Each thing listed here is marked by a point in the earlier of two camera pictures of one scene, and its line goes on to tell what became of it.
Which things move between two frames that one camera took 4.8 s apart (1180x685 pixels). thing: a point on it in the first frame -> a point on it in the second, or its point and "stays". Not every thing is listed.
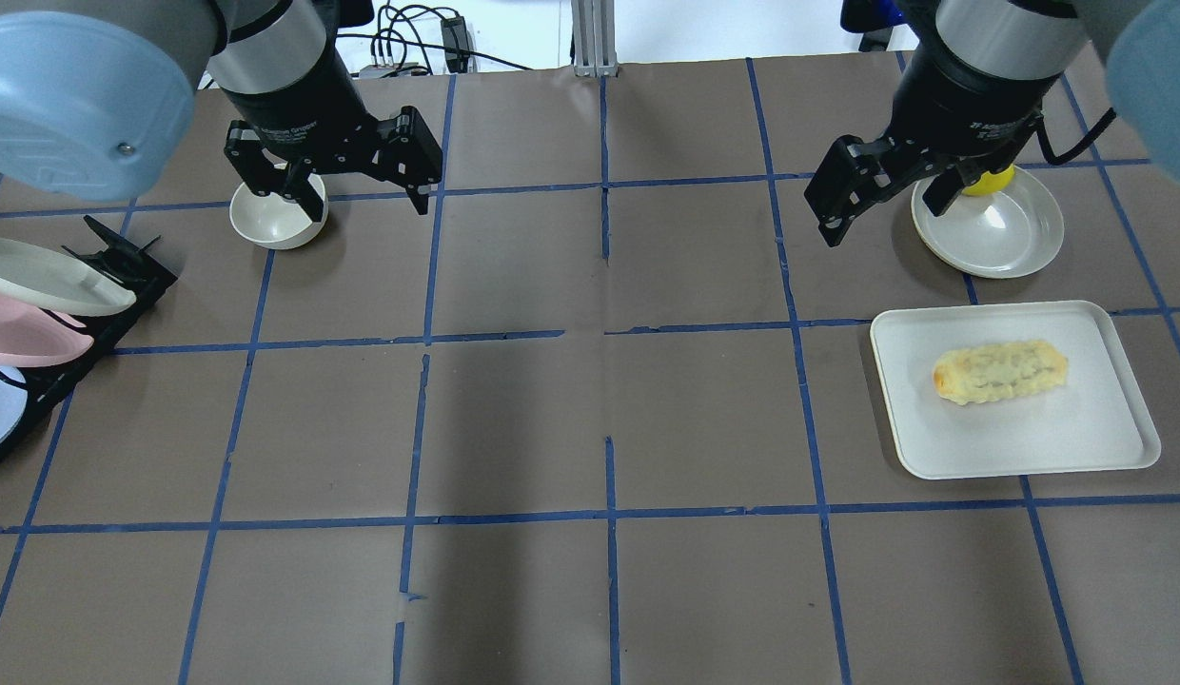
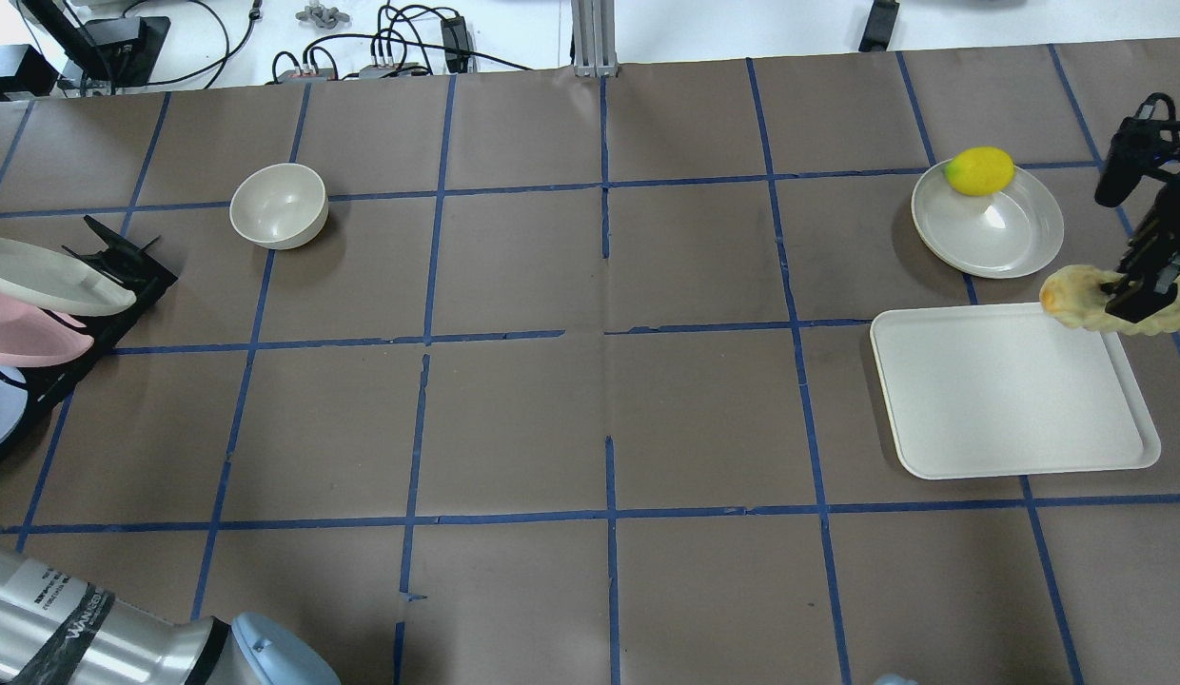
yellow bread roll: x=974 y=373 -> x=1072 y=293
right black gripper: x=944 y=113 -> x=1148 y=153
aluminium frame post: x=594 y=39 stays
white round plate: x=1012 y=232 stays
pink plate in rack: x=19 y=334 stays
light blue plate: x=3 y=406 stays
